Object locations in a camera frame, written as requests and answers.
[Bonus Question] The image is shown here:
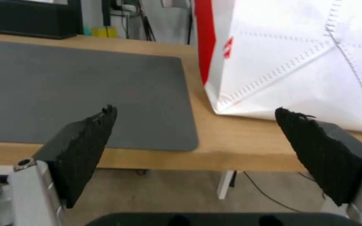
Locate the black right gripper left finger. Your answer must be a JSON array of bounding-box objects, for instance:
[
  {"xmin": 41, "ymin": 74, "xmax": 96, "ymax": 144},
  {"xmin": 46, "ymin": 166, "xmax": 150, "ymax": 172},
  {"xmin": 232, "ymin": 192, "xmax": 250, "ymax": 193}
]
[{"xmin": 0, "ymin": 104, "xmax": 118, "ymax": 226}]

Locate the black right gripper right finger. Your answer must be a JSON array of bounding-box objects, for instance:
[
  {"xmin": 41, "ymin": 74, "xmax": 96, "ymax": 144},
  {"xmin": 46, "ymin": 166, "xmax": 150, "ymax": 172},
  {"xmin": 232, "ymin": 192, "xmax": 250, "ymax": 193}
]
[{"xmin": 274, "ymin": 107, "xmax": 362, "ymax": 226}]

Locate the white and red takeout bag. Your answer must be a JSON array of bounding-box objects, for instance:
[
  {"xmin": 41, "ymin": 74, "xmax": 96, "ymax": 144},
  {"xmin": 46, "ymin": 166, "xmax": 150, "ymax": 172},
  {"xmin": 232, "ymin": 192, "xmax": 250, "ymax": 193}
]
[{"xmin": 194, "ymin": 0, "xmax": 362, "ymax": 134}]

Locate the grey desk mat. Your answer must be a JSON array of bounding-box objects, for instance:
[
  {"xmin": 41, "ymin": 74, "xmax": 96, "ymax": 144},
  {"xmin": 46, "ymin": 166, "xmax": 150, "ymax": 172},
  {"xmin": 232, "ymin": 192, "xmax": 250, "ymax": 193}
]
[{"xmin": 0, "ymin": 39, "xmax": 200, "ymax": 152}]

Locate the white table leg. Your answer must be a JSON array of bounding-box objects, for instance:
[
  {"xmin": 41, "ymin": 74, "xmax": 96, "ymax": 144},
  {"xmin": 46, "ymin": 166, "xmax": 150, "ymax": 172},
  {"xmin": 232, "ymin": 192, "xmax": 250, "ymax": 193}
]
[{"xmin": 217, "ymin": 170, "xmax": 238, "ymax": 200}]

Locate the black box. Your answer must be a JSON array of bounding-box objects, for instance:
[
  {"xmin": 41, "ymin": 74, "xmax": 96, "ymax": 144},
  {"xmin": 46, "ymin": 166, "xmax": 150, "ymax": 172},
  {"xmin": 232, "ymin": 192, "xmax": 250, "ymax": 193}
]
[{"xmin": 0, "ymin": 0, "xmax": 84, "ymax": 40}]

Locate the black floor cable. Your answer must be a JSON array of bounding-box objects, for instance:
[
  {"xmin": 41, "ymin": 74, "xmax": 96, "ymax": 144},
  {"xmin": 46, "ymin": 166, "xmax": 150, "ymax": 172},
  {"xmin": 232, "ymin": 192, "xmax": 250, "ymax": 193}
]
[{"xmin": 242, "ymin": 171, "xmax": 326, "ymax": 211}]

